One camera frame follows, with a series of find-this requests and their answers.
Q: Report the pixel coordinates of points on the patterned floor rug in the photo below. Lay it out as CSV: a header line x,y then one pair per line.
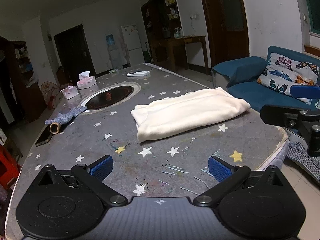
x,y
302,157

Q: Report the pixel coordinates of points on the polka dot play tent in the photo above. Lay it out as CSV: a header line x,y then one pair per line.
x,y
52,92

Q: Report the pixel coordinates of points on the red plastic stool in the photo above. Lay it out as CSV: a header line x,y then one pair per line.
x,y
7,167

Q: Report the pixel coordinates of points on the cream sweatshirt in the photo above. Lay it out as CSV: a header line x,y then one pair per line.
x,y
187,112

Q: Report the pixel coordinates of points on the dark entrance door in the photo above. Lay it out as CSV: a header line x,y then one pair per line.
x,y
75,52

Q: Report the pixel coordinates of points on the blue sofa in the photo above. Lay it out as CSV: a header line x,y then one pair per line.
x,y
240,67

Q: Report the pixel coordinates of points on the blue knit work glove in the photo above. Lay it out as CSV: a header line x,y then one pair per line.
x,y
67,115

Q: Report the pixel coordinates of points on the small pink tissue box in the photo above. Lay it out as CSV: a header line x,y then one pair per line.
x,y
69,93

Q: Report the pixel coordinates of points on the water dispenser with blue bottle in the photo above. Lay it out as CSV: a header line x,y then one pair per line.
x,y
114,55

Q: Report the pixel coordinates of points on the black smartphone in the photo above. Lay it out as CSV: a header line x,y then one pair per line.
x,y
43,138

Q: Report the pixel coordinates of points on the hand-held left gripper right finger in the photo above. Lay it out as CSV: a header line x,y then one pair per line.
x,y
218,171

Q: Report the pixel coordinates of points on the small green dish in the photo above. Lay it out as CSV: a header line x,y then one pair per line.
x,y
113,71

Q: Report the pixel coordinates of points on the glass jar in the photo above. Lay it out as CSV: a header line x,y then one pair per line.
x,y
178,33

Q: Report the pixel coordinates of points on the green-framed window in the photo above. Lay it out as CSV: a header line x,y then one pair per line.
x,y
313,5

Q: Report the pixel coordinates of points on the butterfly print cushion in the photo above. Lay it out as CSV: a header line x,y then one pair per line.
x,y
285,72

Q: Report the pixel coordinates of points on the white power strip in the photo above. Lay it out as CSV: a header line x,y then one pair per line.
x,y
137,73

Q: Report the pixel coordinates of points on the white tissue box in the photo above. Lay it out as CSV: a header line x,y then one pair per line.
x,y
86,82

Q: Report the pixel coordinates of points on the dark wooden side table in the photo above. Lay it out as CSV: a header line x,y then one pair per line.
x,y
190,40

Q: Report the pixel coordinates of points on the dark wooden interior door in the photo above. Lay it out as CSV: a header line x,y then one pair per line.
x,y
225,22

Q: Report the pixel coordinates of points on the white refrigerator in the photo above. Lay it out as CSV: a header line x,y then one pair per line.
x,y
132,45

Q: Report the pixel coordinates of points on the grey star print tablecloth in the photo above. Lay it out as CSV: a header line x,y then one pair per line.
x,y
100,142

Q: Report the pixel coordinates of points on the dark wooden shelf cabinet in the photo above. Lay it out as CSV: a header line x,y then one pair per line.
x,y
27,92

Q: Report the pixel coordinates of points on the tall wooden display cabinet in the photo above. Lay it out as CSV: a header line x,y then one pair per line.
x,y
160,17

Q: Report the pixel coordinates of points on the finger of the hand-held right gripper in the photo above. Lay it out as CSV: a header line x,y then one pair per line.
x,y
277,115
305,91

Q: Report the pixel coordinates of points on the round built-in induction cooktop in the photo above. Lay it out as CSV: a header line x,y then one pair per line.
x,y
110,97

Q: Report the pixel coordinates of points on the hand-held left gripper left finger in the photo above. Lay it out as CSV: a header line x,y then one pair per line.
x,y
101,169

